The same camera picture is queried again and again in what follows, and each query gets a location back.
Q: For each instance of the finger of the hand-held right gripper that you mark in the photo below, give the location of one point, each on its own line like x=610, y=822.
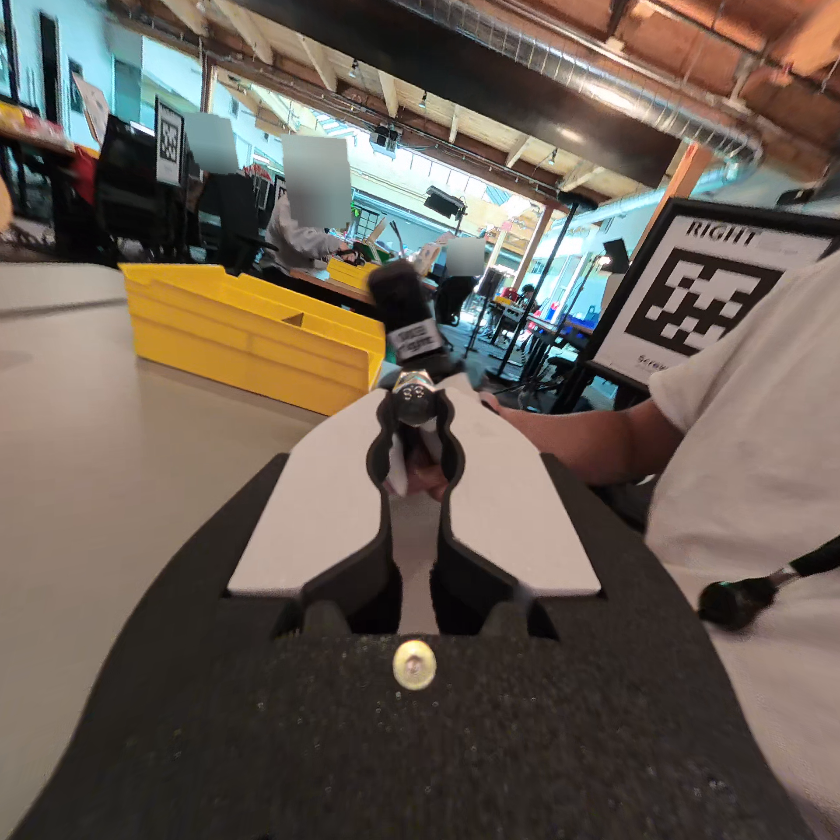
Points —
x=471, y=386

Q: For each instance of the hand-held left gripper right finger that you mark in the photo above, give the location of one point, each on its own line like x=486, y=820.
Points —
x=518, y=518

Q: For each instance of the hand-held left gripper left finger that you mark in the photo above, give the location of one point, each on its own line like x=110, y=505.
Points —
x=315, y=512

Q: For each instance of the steel hex bolt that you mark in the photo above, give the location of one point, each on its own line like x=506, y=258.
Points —
x=415, y=401

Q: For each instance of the steel hex nut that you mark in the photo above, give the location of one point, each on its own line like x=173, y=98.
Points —
x=413, y=377

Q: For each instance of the yellow plastic bin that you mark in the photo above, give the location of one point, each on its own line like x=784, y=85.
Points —
x=229, y=341

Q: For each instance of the person's right forearm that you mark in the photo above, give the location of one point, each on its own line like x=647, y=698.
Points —
x=590, y=439

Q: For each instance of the grey desk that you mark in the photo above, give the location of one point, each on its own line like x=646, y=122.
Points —
x=98, y=492

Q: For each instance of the person's right hand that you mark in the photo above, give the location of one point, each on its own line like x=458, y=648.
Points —
x=428, y=479

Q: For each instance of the stacked yellow bins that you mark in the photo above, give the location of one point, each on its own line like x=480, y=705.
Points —
x=348, y=272

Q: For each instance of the wooden work table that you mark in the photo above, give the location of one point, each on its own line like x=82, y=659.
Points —
x=334, y=292

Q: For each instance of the black studio light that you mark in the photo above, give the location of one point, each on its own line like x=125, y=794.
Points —
x=443, y=200

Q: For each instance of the black-framed marker sign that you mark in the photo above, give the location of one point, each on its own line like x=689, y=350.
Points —
x=656, y=341
x=169, y=141

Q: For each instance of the black lamp stand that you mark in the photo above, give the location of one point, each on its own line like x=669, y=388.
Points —
x=577, y=199

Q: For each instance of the black ceiling beam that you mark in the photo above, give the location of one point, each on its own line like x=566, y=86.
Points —
x=492, y=85

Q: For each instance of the person's white shirt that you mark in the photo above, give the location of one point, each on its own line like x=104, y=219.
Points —
x=754, y=459

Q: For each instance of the silver spiral duct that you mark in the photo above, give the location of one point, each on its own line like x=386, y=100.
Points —
x=656, y=105

